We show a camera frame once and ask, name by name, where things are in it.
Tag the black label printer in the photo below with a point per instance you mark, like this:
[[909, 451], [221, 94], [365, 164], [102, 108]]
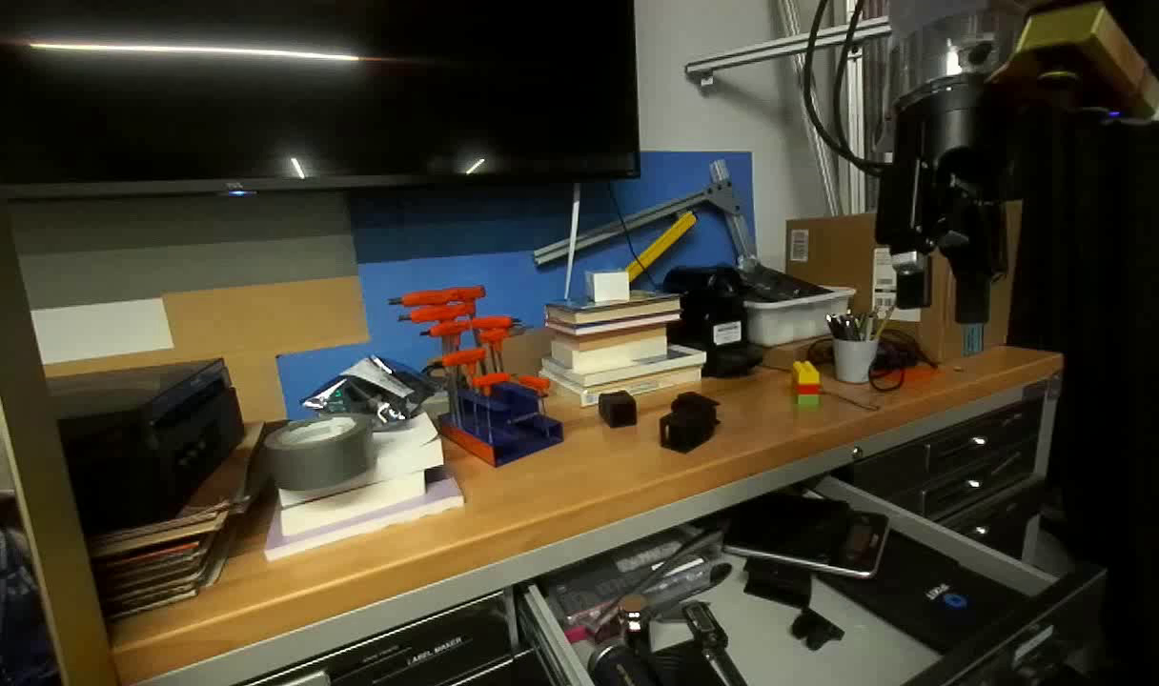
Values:
[[712, 319]]

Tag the black labelled drawer unit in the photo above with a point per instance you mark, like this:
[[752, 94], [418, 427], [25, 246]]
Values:
[[404, 649]]

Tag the packaged hand tools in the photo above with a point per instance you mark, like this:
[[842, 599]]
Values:
[[630, 575]]

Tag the small white box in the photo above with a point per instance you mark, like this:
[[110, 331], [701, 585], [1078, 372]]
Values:
[[609, 287]]

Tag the wide black tool drawer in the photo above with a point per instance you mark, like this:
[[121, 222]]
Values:
[[785, 634]]

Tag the small black cube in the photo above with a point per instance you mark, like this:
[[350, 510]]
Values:
[[620, 407]]

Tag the black rectangular box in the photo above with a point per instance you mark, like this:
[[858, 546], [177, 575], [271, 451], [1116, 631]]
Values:
[[679, 432]]

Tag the assorted pens bundle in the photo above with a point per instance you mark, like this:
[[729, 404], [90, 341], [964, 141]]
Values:
[[853, 324]]

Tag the crumpled plastic packaging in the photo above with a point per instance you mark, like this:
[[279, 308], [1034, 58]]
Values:
[[372, 385]]

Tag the orange clamp rack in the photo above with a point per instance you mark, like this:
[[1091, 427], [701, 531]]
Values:
[[479, 381]]

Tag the white paper sheet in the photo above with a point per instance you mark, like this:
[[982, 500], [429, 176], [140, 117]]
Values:
[[102, 330]]

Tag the blue wall board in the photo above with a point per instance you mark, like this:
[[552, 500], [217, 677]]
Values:
[[479, 241]]

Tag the black case with blue logo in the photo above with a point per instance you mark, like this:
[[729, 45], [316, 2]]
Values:
[[947, 590]]

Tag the colourful toy brick stack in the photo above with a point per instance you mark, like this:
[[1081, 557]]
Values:
[[805, 381]]

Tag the metal wall rail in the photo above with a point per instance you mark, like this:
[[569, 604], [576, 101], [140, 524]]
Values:
[[785, 45]]

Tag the small black clip piece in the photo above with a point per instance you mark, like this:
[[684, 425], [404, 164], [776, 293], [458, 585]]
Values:
[[813, 631]]

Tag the black tablet with pale edge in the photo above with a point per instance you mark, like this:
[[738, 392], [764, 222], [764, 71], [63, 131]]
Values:
[[809, 533]]

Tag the grey duct tape roll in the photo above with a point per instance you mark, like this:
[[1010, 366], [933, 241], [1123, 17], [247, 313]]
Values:
[[316, 453]]

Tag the black multi-drawer cabinet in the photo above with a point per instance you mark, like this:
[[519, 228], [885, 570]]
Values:
[[964, 461]]

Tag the yellow-tinted wrist camera bar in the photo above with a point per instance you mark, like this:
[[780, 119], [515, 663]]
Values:
[[1078, 51]]

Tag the brown cardboard box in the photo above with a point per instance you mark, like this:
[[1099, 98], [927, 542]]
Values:
[[832, 254]]

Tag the stack of books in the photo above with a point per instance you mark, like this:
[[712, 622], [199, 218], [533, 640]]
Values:
[[620, 347]]

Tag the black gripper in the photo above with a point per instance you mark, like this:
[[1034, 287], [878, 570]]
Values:
[[944, 155]]

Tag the yellow spirit level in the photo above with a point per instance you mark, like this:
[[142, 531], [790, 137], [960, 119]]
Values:
[[660, 246]]

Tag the black cylindrical tool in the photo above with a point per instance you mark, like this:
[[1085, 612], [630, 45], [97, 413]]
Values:
[[714, 640]]

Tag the cork wall panel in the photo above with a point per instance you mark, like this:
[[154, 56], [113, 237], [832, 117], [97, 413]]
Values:
[[262, 336]]

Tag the lavender foam sheet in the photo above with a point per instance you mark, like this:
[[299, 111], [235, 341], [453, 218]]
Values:
[[351, 531]]

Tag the thin white hanging rod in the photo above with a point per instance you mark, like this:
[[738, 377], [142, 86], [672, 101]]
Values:
[[575, 241]]

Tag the wooden shelf post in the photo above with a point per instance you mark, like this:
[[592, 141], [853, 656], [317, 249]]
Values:
[[31, 480]]

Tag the large black wall monitor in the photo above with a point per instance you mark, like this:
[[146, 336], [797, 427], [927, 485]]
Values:
[[299, 89]]

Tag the black boxy electronic device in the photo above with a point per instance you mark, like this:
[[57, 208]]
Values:
[[146, 438]]

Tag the white plastic tub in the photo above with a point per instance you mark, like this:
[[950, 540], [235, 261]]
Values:
[[795, 308]]

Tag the small black block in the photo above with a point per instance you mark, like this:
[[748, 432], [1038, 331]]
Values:
[[780, 582]]

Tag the white pen cup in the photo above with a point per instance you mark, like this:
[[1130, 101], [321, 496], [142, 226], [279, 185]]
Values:
[[856, 358]]

